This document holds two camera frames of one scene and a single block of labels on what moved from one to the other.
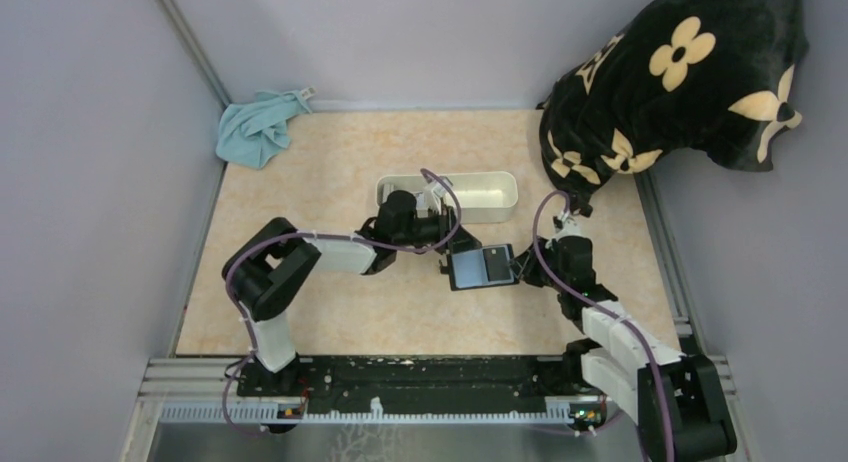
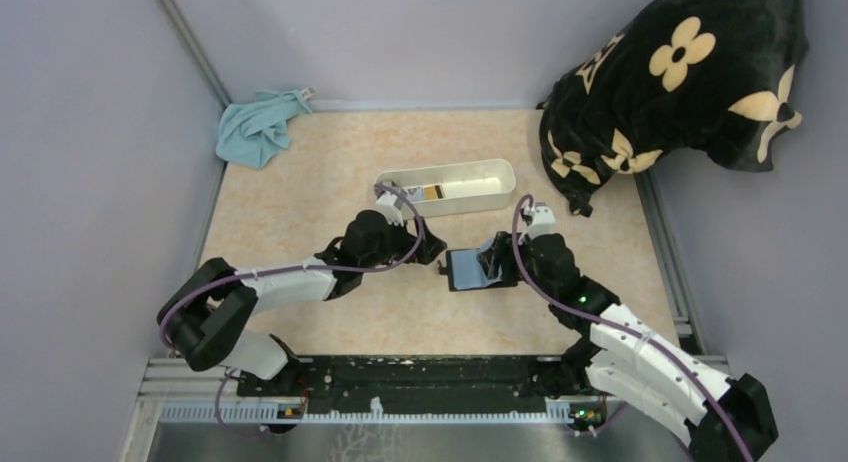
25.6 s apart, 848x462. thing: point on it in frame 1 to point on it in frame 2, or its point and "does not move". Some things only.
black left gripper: x=448 y=228 to x=411 y=245
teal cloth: x=250 y=134 does not move
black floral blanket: x=708 y=66 does not move
